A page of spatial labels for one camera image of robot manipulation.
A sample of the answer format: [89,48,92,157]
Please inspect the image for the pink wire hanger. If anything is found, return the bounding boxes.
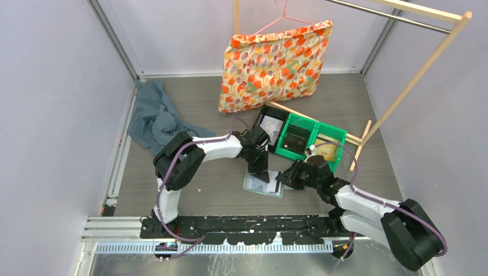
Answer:
[253,0,313,36]

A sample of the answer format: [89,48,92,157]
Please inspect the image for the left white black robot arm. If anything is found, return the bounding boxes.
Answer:
[153,126,270,238]

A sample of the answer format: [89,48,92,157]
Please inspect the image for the green bin with black card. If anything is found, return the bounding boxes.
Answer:
[275,113,318,160]

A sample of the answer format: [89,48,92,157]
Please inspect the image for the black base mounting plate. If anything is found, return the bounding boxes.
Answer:
[139,214,352,246]

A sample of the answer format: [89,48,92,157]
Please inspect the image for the black VIP card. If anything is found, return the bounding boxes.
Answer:
[283,132,310,154]

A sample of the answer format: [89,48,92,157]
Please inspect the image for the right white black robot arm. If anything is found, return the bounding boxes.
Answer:
[276,155,447,271]

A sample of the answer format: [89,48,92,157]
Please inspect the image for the aluminium rail frame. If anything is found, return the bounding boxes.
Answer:
[82,217,350,255]

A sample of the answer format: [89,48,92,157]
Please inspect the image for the green bin with gold card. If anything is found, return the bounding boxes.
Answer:
[311,122,347,172]

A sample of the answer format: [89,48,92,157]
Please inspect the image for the black plastic bin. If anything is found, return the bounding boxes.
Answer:
[253,105,289,152]

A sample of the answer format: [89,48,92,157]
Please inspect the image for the wooden clothes rack frame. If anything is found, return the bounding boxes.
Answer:
[232,0,473,172]

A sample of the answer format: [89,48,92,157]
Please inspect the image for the white patterned cards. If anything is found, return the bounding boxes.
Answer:
[260,115,283,145]

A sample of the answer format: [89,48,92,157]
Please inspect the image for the metal hanging rod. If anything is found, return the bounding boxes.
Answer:
[326,0,451,35]

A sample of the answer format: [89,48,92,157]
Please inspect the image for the blue grey cloth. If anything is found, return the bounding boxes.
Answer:
[128,80,215,156]

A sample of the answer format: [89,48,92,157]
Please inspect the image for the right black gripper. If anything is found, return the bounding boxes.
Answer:
[276,159,321,190]

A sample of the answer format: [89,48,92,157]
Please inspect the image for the floral orange pillow bag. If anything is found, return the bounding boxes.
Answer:
[218,20,333,114]

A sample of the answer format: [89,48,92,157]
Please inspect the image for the gold VIP card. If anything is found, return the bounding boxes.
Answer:
[314,134,338,162]

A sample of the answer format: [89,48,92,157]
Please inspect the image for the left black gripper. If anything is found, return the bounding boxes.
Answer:
[246,147,269,183]

